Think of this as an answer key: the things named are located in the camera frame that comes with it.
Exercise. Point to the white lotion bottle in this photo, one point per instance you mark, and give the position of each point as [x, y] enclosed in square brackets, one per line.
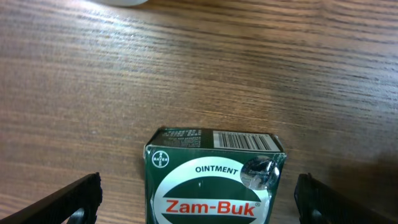
[121, 3]

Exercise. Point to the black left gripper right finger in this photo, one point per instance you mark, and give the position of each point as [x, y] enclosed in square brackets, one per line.
[317, 203]

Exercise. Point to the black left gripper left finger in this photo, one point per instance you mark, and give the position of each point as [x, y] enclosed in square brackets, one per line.
[78, 202]

